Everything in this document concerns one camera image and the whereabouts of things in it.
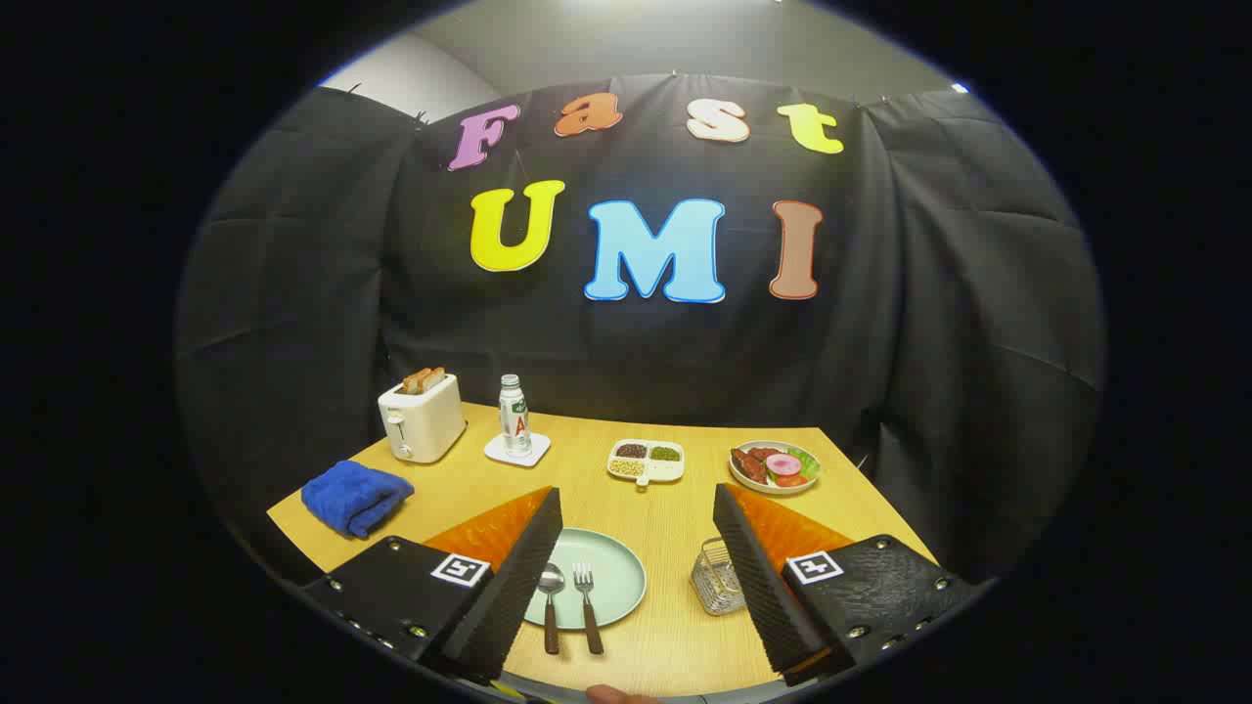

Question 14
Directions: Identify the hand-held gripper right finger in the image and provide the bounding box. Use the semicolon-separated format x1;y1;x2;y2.
712;482;981;687

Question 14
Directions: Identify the white toaster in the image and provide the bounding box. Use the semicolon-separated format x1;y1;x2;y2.
378;374;469;464

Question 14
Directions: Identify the metal wire basket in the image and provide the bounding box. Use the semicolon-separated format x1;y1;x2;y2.
690;537;749;617

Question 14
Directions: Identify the white square coaster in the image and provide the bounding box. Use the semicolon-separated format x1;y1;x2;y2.
483;432;552;468

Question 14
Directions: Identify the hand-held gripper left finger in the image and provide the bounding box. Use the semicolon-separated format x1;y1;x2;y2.
301;486;565;683

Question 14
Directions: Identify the white food plate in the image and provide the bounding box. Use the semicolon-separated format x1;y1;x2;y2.
729;440;821;496

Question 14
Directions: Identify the white divided dish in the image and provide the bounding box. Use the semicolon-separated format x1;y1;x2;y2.
606;439;686;488

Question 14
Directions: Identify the wooden handle fork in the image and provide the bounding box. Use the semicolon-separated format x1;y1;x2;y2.
572;562;605;656

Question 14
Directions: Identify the clear water bottle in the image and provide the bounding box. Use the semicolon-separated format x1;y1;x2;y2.
498;374;533;458

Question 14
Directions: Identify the light green plate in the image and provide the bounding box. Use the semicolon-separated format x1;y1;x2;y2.
523;528;648;630

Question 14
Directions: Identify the wooden handle spoon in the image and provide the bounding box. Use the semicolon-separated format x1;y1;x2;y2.
537;562;566;656

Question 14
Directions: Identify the blue folded towel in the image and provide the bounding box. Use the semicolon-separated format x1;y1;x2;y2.
300;460;416;540

